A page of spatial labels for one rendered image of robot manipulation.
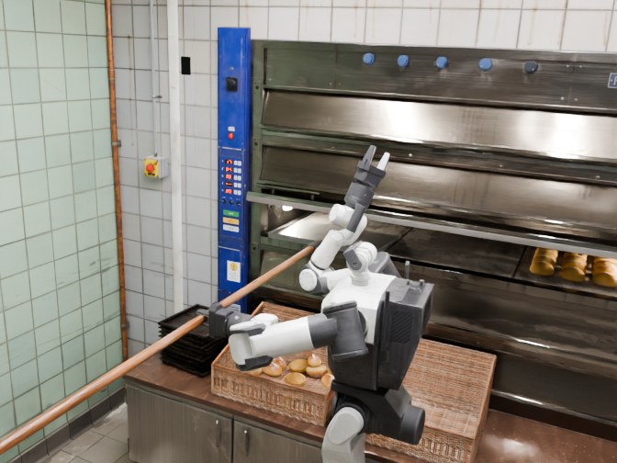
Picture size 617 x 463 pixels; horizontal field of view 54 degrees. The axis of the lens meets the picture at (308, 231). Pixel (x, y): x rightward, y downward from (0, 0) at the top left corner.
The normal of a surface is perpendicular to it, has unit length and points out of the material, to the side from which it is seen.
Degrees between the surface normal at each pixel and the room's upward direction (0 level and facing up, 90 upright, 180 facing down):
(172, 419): 90
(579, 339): 70
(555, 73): 90
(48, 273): 90
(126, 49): 90
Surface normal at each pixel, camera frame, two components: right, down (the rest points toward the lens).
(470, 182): -0.39, -0.10
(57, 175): 0.90, 0.16
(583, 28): -0.43, 0.25
